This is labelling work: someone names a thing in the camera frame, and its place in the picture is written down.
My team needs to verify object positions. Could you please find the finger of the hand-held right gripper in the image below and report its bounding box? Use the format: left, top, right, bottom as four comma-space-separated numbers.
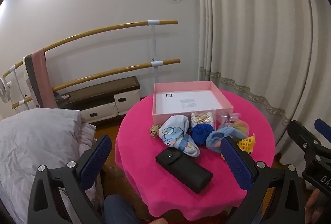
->
314, 118, 331, 142
287, 120, 324, 156

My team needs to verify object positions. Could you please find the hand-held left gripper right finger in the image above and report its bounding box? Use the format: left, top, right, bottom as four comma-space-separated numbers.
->
220, 136, 311, 224

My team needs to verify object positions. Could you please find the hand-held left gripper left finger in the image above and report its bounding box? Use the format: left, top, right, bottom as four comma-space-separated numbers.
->
27, 134, 112, 224

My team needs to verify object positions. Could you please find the light blue cloth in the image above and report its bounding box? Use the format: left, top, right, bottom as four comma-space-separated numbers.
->
205, 127, 246, 154

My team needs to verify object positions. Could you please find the pastel organza pouch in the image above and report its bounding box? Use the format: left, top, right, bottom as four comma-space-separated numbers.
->
228, 121, 251, 138

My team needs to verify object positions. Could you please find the blue knitted cloth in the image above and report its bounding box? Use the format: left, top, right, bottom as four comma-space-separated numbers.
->
191, 124, 214, 146

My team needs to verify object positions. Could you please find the black glasses case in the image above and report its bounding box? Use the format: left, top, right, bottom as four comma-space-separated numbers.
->
155, 148, 214, 194

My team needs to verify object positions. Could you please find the cartoon print white cloth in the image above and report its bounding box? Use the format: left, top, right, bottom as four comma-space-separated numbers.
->
158, 115, 201, 158

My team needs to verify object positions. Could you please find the pink cardboard box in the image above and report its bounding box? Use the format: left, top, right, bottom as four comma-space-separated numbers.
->
152, 81, 233, 125

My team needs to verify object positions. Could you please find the person's right hand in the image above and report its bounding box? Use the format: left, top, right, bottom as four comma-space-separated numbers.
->
305, 188, 331, 224

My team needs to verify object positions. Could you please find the yellow mesh sleeve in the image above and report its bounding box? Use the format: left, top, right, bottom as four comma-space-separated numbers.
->
238, 133, 256, 155

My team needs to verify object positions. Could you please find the pink organza pouch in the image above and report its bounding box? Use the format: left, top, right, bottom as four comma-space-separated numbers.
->
217, 111, 241, 129

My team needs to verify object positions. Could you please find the person's leg in jeans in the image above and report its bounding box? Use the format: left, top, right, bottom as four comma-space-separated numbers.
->
103, 194, 145, 224

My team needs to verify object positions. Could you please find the magenta tablecloth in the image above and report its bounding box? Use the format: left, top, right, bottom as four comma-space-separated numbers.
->
115, 88, 276, 222

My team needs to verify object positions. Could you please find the pack of cotton swabs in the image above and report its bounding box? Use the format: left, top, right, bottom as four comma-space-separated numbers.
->
191, 110, 215, 128

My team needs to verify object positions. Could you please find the grey duvet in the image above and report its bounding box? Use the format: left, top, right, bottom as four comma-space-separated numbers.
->
0, 108, 97, 224

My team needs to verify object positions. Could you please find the beige scrunchie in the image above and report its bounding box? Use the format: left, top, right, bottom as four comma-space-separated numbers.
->
149, 124, 163, 139

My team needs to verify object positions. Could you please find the low cabinet with dark top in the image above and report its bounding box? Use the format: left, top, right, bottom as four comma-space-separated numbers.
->
55, 76, 141, 125

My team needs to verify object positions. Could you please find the pink towel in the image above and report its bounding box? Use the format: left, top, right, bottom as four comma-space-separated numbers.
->
31, 49, 58, 109

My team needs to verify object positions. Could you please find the grey towel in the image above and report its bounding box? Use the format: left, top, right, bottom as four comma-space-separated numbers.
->
23, 55, 40, 108

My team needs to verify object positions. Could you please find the beige curtain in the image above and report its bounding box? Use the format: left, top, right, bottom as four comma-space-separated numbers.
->
195, 0, 331, 162

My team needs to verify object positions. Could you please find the white fan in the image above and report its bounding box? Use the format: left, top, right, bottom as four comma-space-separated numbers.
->
0, 77, 13, 104

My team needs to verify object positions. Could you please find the short wooden barre rail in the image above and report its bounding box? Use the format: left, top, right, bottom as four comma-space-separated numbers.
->
12, 59, 181, 109

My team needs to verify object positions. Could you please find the white barre post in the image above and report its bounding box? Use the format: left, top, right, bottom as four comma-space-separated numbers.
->
147, 20, 163, 85

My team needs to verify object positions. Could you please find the long wooden barre rail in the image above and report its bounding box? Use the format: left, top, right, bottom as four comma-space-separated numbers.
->
2, 20, 178, 78

